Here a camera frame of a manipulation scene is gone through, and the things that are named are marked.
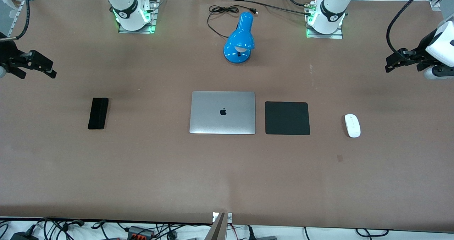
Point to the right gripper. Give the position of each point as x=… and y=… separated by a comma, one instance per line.
x=7, y=53

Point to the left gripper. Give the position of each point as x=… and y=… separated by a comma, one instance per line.
x=420, y=52

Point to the white computer mouse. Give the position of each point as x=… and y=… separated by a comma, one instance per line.
x=352, y=125

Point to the black smartphone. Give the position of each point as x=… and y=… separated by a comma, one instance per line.
x=98, y=113

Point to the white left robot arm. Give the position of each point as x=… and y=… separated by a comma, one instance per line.
x=330, y=9

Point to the black mouse pad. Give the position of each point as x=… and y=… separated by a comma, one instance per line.
x=287, y=118

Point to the aluminium table edge profile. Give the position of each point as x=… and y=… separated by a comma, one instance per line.
x=19, y=14

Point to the blue desk lamp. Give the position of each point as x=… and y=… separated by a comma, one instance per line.
x=241, y=37

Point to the black power adapter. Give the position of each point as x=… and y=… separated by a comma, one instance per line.
x=24, y=235

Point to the silver closed laptop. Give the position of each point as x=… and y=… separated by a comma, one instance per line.
x=222, y=112

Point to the grey connector block orange levers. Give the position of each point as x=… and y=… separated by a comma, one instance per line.
x=139, y=232

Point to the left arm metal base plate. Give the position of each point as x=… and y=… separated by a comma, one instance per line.
x=324, y=36

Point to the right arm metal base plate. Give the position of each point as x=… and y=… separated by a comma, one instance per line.
x=136, y=30

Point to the aluminium camera post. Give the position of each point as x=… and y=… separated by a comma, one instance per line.
x=219, y=227

